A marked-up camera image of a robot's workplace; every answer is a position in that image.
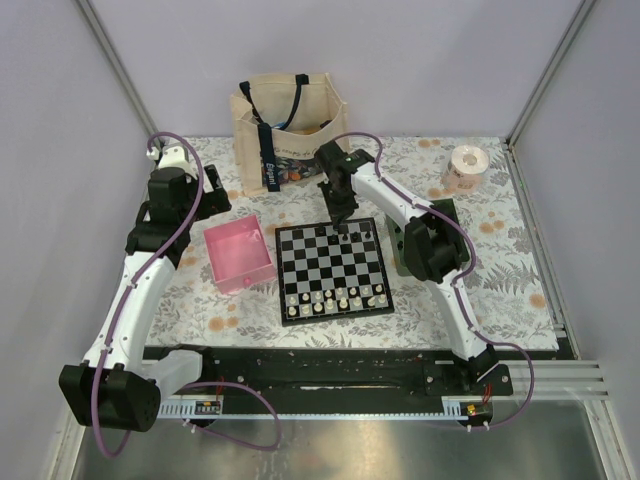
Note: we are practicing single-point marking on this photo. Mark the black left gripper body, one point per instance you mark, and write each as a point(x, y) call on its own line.
point(211, 203)

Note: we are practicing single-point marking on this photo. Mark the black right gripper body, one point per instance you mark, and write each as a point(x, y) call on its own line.
point(339, 204)

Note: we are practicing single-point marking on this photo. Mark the green plastic tray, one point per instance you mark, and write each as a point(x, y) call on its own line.
point(428, 245)

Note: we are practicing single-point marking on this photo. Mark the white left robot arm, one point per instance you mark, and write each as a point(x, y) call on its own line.
point(111, 386)

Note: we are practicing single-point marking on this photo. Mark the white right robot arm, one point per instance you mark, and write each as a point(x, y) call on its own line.
point(475, 357)

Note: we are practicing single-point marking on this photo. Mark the pink plastic box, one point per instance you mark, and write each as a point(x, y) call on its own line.
point(238, 255)

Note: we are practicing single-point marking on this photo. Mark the black white chessboard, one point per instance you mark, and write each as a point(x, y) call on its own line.
point(331, 282)

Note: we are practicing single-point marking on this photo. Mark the beige canvas tote bag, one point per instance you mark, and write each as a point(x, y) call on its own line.
point(279, 121)

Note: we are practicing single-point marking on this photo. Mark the floral patterned tablecloth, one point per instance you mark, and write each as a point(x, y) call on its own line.
point(505, 288)

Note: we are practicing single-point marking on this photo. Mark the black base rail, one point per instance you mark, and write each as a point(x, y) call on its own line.
point(339, 381)

